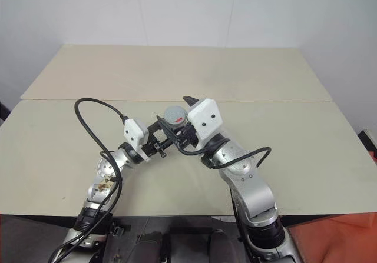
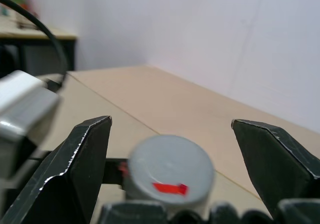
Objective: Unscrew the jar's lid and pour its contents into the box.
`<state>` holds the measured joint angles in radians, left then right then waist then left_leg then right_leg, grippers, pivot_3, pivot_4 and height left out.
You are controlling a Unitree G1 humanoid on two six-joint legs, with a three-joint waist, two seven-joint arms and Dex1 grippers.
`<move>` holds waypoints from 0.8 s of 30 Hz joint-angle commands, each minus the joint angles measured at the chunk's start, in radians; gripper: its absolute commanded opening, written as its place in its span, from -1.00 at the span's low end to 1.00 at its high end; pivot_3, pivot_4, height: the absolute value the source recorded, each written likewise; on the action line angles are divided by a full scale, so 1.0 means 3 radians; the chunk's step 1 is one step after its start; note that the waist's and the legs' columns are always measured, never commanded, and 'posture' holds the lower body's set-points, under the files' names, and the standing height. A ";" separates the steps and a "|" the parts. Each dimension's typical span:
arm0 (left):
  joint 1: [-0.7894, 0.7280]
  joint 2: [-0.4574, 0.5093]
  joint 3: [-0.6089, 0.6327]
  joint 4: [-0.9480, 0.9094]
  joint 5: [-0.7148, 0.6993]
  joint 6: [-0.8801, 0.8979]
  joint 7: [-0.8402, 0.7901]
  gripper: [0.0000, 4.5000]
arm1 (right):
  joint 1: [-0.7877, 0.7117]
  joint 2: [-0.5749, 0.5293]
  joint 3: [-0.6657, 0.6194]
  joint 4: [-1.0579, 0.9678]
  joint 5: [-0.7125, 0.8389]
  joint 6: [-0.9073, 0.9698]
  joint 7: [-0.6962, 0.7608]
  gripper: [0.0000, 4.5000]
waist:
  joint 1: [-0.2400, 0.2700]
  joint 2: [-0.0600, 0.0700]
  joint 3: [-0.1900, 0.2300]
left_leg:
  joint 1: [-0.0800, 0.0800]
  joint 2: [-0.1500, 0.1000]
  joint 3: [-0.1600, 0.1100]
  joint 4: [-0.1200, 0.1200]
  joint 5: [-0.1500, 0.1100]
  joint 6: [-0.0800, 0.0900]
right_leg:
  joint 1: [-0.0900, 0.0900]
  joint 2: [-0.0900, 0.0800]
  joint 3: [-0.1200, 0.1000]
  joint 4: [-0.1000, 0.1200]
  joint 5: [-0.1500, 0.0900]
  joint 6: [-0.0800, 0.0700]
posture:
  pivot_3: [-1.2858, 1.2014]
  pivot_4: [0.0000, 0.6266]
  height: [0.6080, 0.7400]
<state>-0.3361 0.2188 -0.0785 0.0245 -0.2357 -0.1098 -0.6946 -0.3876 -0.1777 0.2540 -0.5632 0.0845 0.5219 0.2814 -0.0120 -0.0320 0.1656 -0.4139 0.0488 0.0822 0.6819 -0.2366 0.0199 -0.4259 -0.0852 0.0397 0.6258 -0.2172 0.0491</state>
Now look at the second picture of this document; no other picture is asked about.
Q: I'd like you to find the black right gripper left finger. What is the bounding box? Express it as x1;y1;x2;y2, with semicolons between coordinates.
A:
0;115;113;224

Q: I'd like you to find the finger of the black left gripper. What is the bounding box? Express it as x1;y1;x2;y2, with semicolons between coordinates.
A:
101;158;129;185

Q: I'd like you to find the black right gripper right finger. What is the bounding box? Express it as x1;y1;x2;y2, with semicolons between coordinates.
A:
231;119;320;220

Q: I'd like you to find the white jar lid red arrow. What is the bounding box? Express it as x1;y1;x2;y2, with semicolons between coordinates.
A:
127;134;216;206

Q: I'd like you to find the white plastic jar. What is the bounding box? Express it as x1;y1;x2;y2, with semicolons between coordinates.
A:
123;177;211;219

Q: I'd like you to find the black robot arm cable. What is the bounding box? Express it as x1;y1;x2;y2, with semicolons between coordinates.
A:
0;0;70;91

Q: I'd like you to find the wooden side table black frame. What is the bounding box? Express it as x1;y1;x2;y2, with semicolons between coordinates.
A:
0;15;79;77

